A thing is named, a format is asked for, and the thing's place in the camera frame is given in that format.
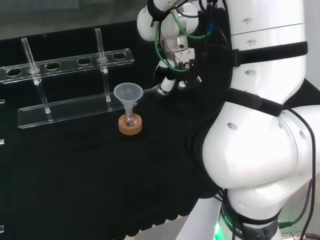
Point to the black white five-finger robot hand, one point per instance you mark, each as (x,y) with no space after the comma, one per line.
(186,58)

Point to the clear glass weighing funnel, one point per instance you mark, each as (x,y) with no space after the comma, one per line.
(151,89)

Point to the translucent plastic funnel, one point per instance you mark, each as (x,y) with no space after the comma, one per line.
(127,93)

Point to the clear acrylic funnel stand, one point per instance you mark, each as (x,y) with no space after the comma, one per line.
(70,110)

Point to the small round-bottom glass flask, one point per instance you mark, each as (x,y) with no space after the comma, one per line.
(130,121)

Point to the black cloth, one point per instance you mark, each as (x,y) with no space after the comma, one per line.
(75,175)

